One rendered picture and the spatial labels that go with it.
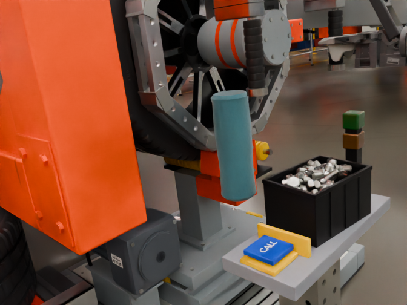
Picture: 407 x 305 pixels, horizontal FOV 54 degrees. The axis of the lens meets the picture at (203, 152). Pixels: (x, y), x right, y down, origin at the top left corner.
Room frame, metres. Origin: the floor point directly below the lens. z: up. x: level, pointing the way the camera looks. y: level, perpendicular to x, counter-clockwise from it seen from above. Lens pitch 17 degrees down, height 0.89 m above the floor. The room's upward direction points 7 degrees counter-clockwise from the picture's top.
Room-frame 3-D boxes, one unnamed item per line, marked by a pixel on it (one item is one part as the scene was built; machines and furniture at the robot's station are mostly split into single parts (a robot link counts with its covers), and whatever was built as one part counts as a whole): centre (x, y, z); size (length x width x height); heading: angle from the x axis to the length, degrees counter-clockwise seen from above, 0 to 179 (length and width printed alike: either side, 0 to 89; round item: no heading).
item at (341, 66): (1.04, -0.37, 0.83); 0.04 x 0.04 x 0.16
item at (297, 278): (0.79, -0.22, 0.44); 0.43 x 0.17 x 0.03; 134
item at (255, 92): (0.81, -0.12, 0.83); 0.04 x 0.04 x 0.16
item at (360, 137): (0.92, -0.37, 0.59); 0.04 x 0.04 x 0.04; 44
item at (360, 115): (0.92, -0.37, 0.64); 0.04 x 0.04 x 0.04; 44
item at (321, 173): (0.80, -0.24, 0.51); 0.20 x 0.14 x 0.13; 126
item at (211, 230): (1.22, 0.03, 0.32); 0.40 x 0.30 x 0.28; 134
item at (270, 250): (0.67, -0.10, 0.47); 0.07 x 0.07 x 0.02; 44
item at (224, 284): (1.24, 0.01, 0.13); 0.50 x 0.36 x 0.10; 134
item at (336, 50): (1.01, -0.36, 0.80); 0.09 x 0.03 x 0.06; 56
